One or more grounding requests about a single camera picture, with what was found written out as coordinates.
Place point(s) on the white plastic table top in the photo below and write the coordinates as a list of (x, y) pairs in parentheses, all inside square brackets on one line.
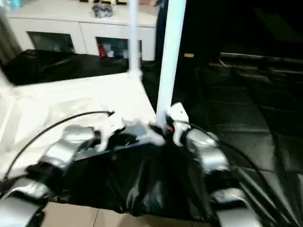
[(59, 101)]

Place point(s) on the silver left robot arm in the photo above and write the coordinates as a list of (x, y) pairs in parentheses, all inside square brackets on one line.
[(64, 146)]

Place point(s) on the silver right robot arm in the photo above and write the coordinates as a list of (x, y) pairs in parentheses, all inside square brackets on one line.
[(210, 151)]

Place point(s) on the small tan label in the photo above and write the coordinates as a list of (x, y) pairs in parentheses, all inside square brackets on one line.
[(189, 55)]

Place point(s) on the black flat board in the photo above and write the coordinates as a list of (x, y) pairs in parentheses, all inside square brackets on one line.
[(260, 56)]

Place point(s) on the dark glittery ornament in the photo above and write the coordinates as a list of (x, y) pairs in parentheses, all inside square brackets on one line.
[(102, 10)]

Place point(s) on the white sideboard cabinet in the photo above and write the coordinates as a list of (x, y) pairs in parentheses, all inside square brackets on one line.
[(59, 23)]

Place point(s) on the grey curtain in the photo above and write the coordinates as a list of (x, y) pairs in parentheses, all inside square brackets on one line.
[(9, 35)]

